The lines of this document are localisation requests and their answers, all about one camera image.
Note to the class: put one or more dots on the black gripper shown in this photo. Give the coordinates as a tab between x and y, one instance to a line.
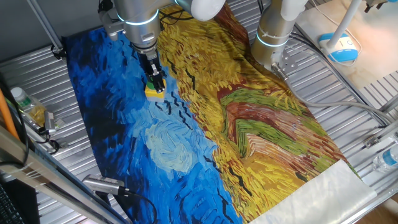
143	63

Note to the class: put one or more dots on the yellow box green push button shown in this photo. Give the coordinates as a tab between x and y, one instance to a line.
150	92

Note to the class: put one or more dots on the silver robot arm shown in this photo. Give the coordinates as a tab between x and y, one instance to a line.
140	15

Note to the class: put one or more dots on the painted blue yellow cloth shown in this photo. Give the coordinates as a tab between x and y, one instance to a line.
186	155

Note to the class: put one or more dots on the black pole clamp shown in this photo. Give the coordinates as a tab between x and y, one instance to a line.
58	52

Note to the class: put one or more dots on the grey metal pole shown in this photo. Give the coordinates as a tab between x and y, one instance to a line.
45	26

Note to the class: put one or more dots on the plastic bottle yellow liquid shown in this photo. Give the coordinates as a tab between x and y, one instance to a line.
29	107

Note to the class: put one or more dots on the silver base mounting plate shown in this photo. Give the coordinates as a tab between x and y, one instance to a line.
287	60

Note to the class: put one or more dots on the white lamp blue base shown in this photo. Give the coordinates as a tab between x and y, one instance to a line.
342	46

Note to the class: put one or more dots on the black keyboard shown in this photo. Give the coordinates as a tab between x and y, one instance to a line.
9	208

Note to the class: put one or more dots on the light marbled board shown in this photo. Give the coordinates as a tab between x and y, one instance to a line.
376	46

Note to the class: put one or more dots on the dark metal fixture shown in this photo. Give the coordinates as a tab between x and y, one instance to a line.
374	4

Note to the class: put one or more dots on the clear water bottle blue label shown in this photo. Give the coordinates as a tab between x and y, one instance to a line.
387	158

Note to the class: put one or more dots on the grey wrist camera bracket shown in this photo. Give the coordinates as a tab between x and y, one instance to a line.
109	26

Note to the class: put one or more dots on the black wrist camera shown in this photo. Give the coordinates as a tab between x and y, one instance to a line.
105	5

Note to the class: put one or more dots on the silver depth camera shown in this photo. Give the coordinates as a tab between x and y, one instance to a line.
101	183

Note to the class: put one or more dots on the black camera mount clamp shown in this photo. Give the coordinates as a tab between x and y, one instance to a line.
53	145

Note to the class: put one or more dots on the aluminium frame bar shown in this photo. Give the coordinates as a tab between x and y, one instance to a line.
56	186

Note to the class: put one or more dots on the metal corner bracket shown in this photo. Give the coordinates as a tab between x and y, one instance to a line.
371	141

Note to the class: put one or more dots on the aluminium profile rail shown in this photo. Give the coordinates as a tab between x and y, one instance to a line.
387	107

